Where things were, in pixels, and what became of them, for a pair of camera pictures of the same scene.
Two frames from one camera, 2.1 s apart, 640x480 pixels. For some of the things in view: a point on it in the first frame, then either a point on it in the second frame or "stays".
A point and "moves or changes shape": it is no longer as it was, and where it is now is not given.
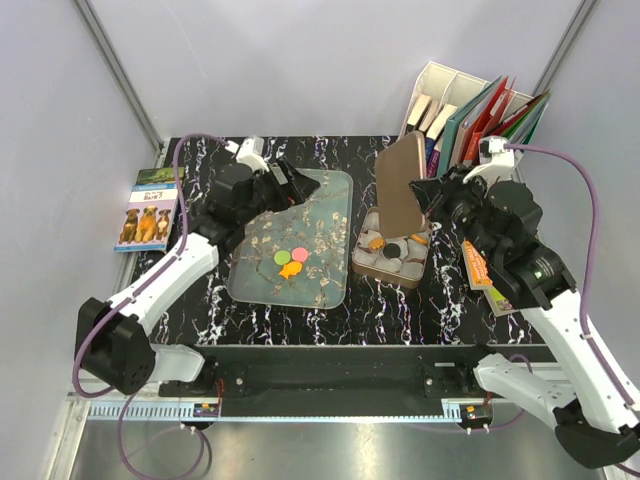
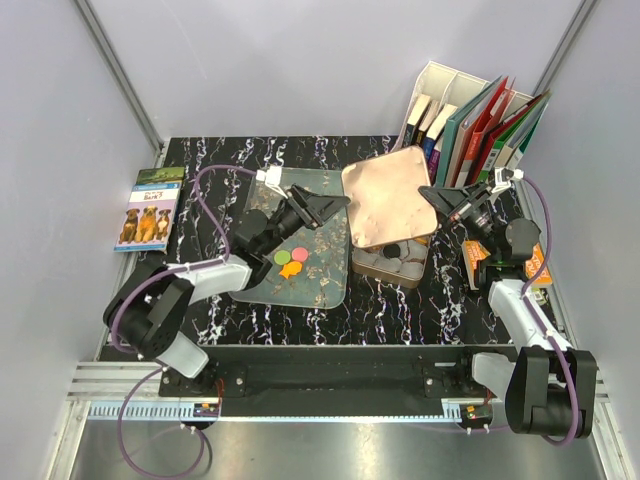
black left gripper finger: [288, 187] to [323, 208]
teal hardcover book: [451, 126] stays
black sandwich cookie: [391, 250] stays
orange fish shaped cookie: [291, 268] stays
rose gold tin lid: [400, 212] moves or changes shape
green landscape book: [156, 175] stays
